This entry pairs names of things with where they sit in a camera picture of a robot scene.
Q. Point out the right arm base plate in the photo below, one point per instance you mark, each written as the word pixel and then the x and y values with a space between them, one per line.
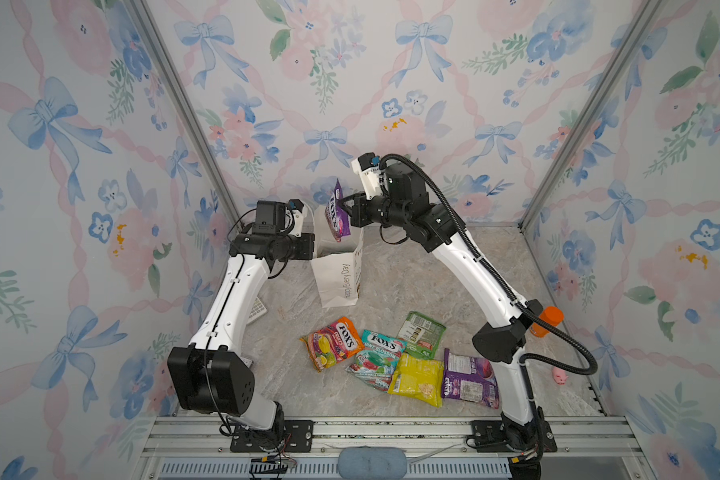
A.
pixel 497 436

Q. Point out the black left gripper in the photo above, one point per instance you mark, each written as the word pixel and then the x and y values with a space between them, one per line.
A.
pixel 307 240

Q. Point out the purple pink Fox's candy bag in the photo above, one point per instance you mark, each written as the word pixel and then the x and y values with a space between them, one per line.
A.
pixel 337 219

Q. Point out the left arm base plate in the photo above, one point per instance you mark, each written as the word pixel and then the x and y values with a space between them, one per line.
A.
pixel 289 436

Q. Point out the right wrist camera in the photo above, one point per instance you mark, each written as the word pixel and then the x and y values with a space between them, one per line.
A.
pixel 367 168

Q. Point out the orange Fox's candy bag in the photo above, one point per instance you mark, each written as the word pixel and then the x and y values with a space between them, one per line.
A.
pixel 333 344

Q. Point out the white paper gift bag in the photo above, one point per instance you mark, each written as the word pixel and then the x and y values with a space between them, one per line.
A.
pixel 337 266

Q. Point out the white calculator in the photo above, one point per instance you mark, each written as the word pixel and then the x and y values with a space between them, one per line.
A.
pixel 257 311

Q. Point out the pink small toy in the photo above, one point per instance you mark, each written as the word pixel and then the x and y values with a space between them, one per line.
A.
pixel 559 376

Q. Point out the yellow snack bag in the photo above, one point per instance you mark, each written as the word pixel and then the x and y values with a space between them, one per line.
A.
pixel 420 379

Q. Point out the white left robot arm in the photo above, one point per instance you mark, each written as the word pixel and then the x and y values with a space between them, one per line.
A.
pixel 209 376

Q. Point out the aluminium rail frame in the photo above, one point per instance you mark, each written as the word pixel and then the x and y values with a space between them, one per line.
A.
pixel 190 447

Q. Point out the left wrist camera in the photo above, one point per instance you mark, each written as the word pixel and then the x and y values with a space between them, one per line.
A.
pixel 295 210

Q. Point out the green back-side snack bag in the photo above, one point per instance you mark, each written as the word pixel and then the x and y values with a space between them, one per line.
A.
pixel 422 335

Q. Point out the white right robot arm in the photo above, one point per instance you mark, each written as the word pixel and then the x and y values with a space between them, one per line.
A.
pixel 501 339

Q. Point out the orange bottle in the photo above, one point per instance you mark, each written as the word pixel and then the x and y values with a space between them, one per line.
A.
pixel 552 316

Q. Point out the teal red Fox's candy bag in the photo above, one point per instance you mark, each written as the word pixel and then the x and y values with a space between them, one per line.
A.
pixel 377 362

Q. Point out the grey blue cushion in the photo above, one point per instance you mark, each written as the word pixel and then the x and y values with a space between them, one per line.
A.
pixel 369 463

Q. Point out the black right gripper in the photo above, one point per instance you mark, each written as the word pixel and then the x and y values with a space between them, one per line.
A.
pixel 358 215

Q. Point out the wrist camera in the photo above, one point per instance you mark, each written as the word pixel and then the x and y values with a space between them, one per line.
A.
pixel 367 168
pixel 295 210

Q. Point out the purple snack bag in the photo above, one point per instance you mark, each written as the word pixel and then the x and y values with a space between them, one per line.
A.
pixel 469 379

